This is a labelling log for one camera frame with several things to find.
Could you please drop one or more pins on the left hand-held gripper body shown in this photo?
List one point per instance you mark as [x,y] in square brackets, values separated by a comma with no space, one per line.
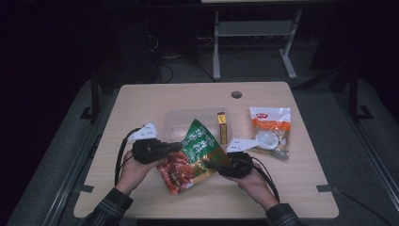
[147,150]

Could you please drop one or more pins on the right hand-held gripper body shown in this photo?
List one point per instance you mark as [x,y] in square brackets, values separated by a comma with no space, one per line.
[236,164]

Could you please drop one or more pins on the green and red seasoning packet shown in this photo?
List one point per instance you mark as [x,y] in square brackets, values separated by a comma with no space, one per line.
[188,163]

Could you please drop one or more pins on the clear plastic container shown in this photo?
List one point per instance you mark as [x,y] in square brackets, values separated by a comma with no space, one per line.
[178,122]

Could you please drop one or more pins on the person's left hand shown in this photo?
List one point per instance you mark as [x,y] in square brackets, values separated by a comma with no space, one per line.
[131,174]

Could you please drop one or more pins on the person's right hand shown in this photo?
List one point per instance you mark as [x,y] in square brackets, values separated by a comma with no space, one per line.
[255,188]

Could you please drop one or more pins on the white and orange food packet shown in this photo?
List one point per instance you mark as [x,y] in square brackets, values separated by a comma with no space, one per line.
[271,128]

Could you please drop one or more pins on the black tape strip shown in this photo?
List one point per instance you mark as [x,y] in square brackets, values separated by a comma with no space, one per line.
[327,188]
[84,188]

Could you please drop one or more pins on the black metal stand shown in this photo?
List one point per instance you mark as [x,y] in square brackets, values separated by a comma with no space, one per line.
[94,94]
[354,94]

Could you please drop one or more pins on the white metal table frame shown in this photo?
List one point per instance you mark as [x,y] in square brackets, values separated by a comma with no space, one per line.
[254,28]

